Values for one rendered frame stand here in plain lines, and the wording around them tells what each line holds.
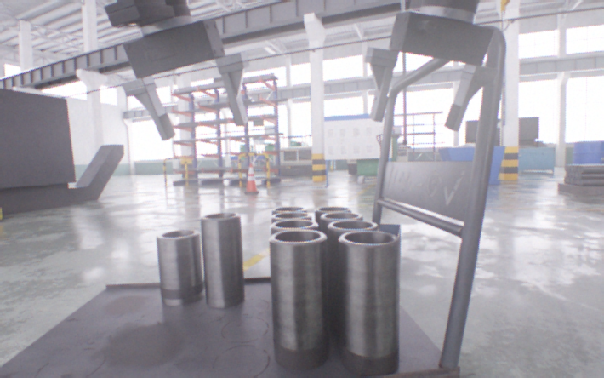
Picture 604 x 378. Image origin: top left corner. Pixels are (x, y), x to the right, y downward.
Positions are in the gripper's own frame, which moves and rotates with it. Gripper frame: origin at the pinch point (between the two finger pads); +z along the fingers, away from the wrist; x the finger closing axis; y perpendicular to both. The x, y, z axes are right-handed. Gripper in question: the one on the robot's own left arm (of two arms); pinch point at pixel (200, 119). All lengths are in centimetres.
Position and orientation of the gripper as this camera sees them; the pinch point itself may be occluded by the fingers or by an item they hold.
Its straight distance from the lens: 51.3
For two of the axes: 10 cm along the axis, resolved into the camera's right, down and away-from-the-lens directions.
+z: 2.1, 8.7, 4.5
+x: -9.7, 1.3, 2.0
